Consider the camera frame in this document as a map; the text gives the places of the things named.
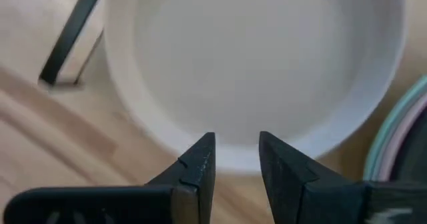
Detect pale green plate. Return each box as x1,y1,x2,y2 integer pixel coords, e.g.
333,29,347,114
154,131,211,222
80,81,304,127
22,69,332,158
362,75,427,181

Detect white bowl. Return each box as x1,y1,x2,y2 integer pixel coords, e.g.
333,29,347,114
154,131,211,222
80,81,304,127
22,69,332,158
103,0,408,175

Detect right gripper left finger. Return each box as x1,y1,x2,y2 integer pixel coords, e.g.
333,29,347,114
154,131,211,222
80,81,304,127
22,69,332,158
3,132,217,224

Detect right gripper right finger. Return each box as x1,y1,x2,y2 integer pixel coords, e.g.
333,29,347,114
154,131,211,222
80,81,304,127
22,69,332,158
258,131,366,224

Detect pink plate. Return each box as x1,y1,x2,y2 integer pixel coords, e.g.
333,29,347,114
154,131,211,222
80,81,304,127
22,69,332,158
376,93,427,182

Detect wooden shelf with black frame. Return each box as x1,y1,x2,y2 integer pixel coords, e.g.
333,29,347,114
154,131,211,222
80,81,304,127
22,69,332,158
39,0,427,181

